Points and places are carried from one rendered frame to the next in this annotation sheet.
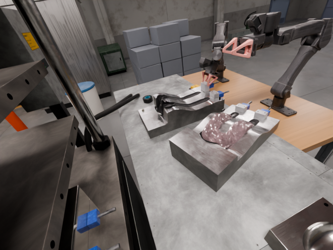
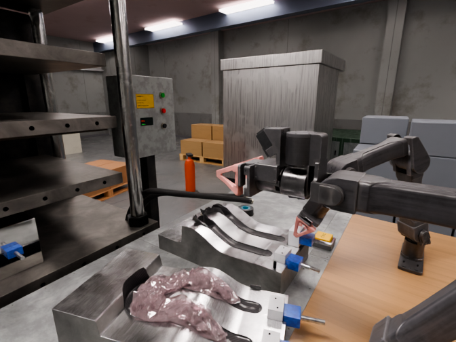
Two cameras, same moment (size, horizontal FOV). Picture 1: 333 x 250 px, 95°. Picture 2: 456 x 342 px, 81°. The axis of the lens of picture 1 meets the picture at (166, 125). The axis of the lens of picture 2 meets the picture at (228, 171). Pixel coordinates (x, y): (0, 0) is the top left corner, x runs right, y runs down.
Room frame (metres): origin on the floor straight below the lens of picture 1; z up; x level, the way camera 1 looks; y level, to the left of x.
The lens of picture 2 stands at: (0.27, -0.76, 1.36)
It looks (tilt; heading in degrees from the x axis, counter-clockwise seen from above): 15 degrees down; 49
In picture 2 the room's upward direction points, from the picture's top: straight up
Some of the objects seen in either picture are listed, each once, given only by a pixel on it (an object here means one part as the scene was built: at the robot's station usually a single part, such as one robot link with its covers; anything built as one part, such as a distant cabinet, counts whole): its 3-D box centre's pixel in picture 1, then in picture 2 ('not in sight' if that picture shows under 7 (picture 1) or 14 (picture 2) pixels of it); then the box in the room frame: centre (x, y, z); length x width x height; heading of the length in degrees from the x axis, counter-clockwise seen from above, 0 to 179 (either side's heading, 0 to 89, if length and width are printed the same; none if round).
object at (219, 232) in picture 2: (181, 98); (233, 226); (0.85, -0.12, 0.92); 0.35 x 0.16 x 0.09; 105
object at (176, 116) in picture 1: (179, 105); (231, 236); (0.86, -0.10, 0.87); 0.50 x 0.26 x 0.14; 105
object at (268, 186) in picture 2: (250, 44); (269, 178); (0.68, -0.42, 1.20); 0.10 x 0.07 x 0.07; 12
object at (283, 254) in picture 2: (220, 93); (297, 263); (0.87, -0.38, 0.89); 0.13 x 0.05 x 0.05; 105
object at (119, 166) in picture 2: not in sight; (91, 181); (1.21, 3.36, 0.20); 1.14 x 0.82 x 0.40; 21
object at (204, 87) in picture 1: (210, 84); (310, 239); (0.98, -0.35, 0.92); 0.13 x 0.05 x 0.05; 107
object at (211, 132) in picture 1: (226, 125); (183, 294); (0.55, -0.28, 0.90); 0.26 x 0.18 x 0.08; 122
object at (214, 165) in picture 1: (226, 133); (181, 310); (0.54, -0.28, 0.86); 0.50 x 0.26 x 0.11; 122
